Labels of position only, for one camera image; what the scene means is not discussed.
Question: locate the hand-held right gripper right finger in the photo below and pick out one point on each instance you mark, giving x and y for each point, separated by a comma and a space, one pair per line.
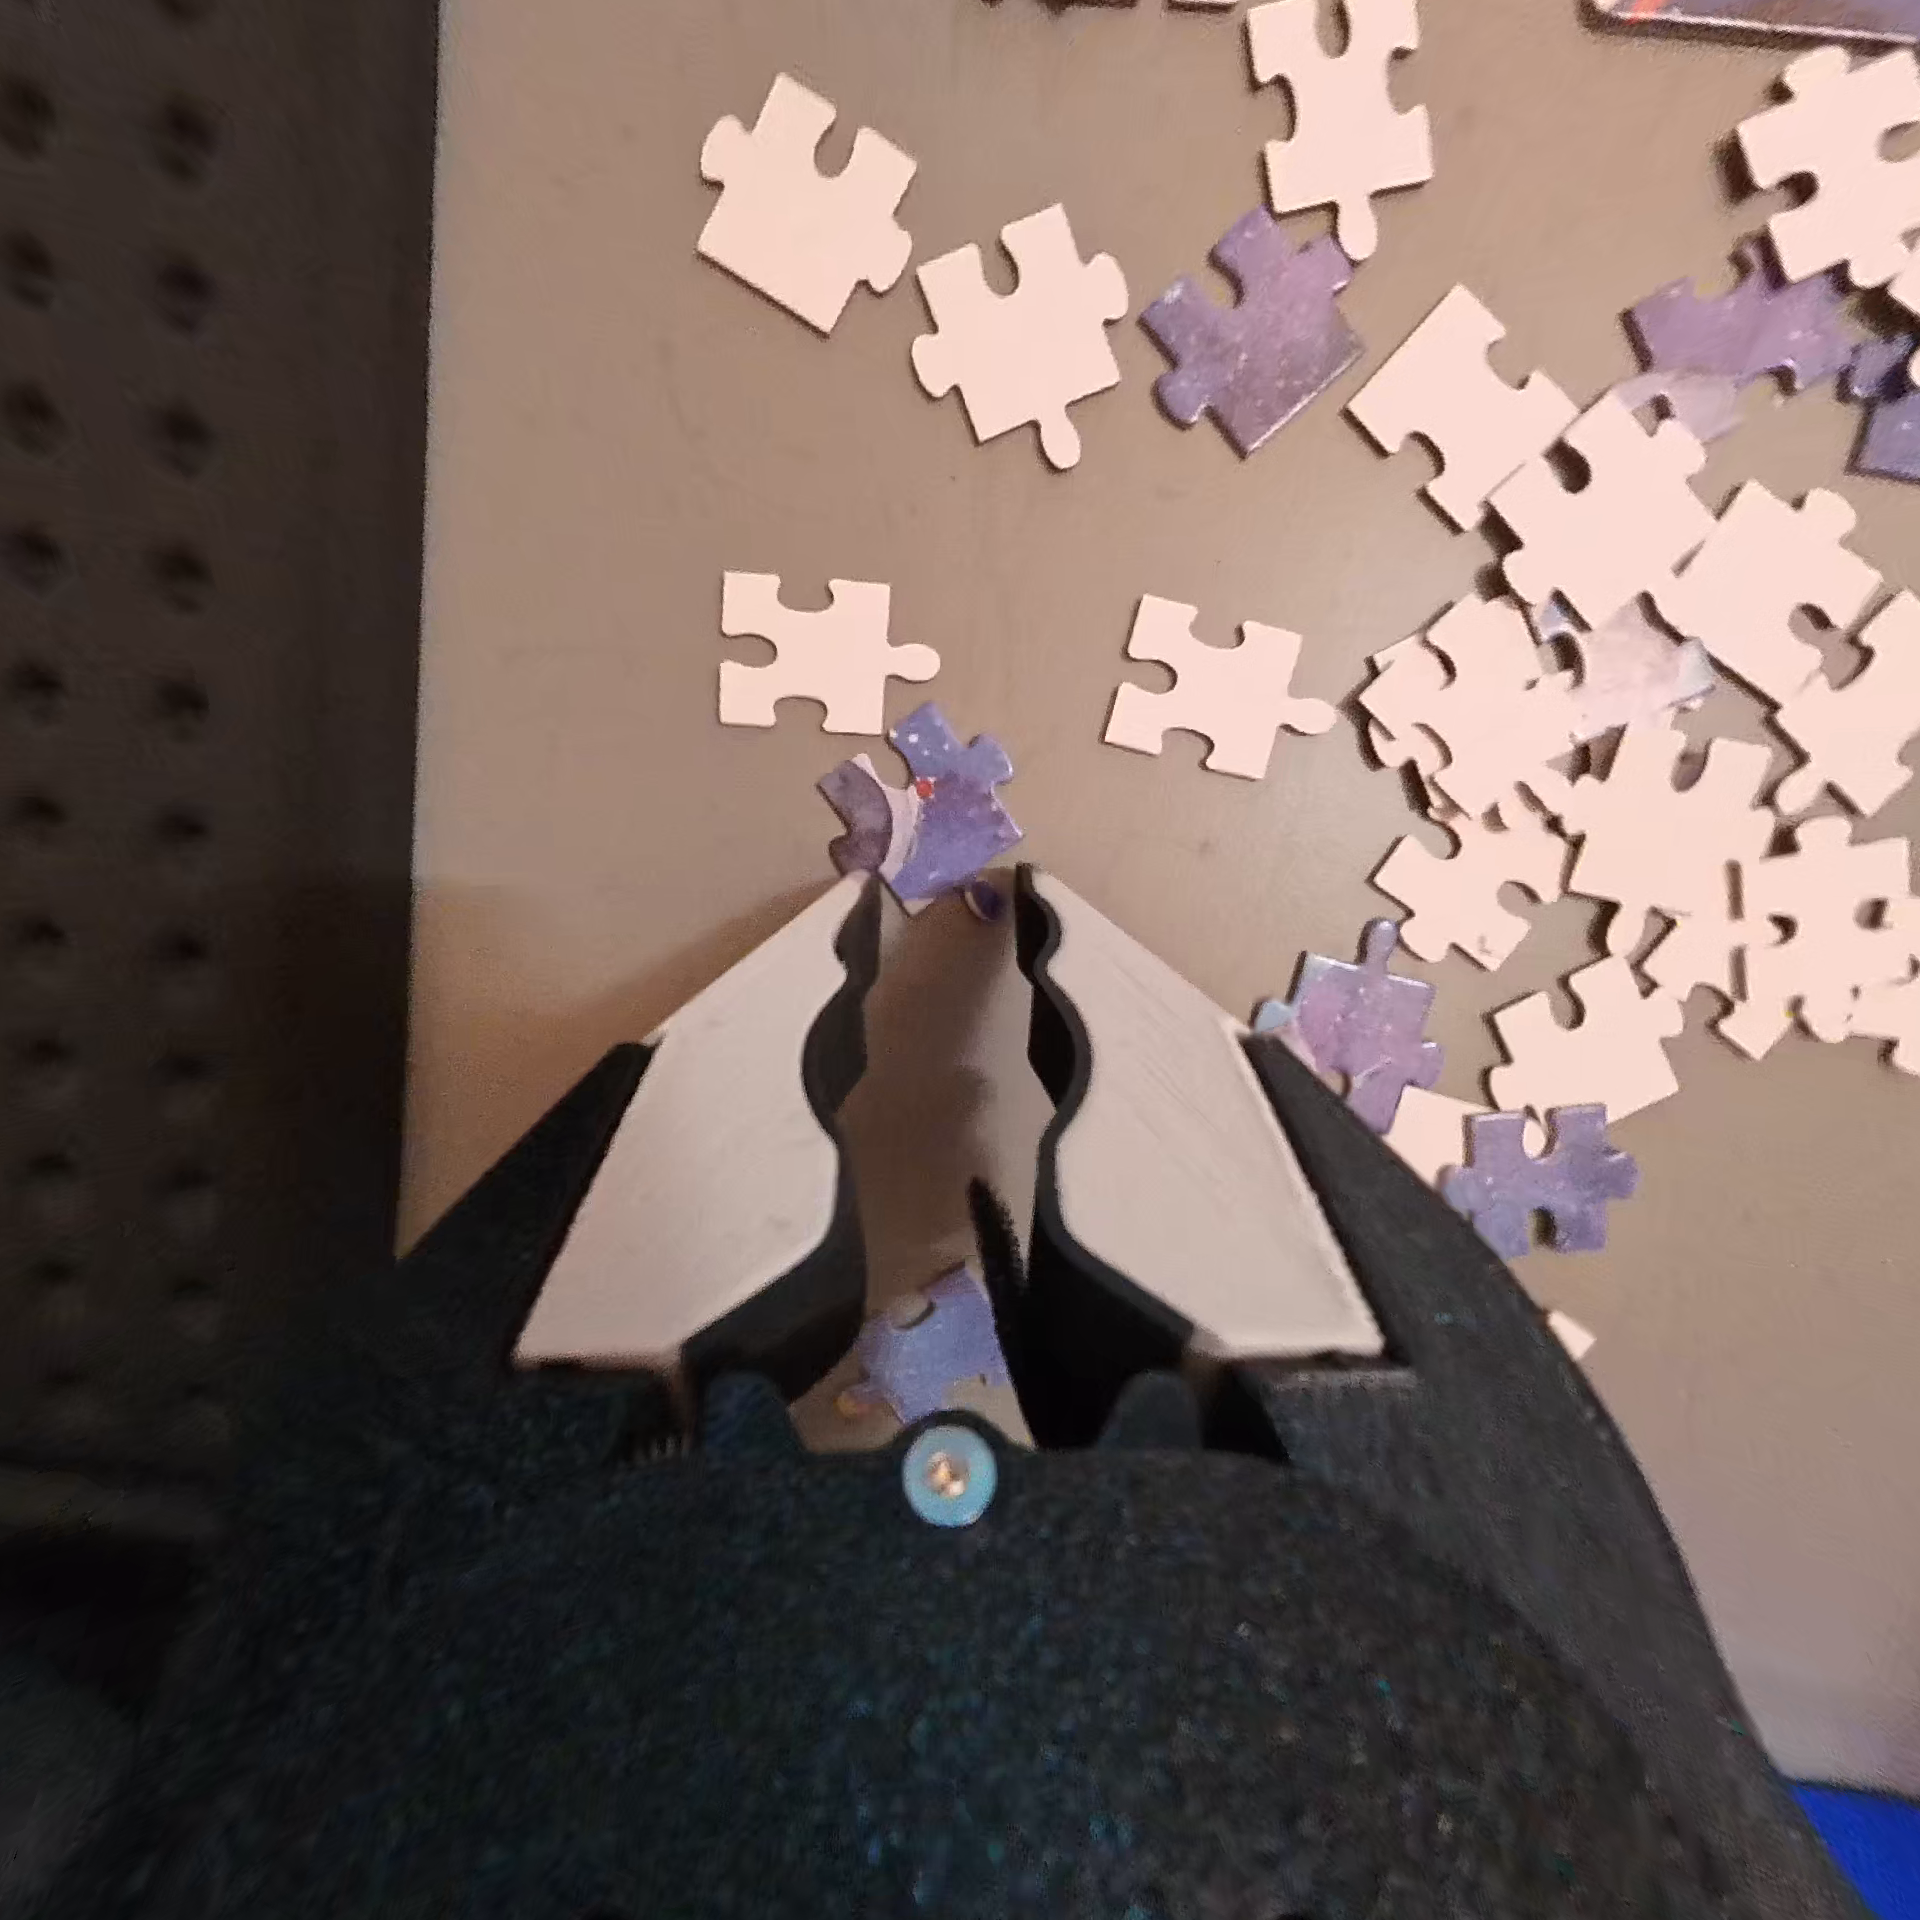
1201, 1185

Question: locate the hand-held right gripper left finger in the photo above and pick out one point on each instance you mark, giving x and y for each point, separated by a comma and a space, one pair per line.
705, 1185

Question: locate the blue plastic bin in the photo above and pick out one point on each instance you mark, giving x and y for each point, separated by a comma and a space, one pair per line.
1851, 1845

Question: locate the purple puzzle piece helmet arc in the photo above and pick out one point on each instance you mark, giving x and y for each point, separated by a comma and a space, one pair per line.
945, 819

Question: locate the blue space puzzle frame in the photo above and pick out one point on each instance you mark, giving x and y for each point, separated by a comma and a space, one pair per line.
1755, 15

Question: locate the pile of puzzle pieces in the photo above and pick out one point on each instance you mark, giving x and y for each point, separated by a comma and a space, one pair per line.
1651, 840

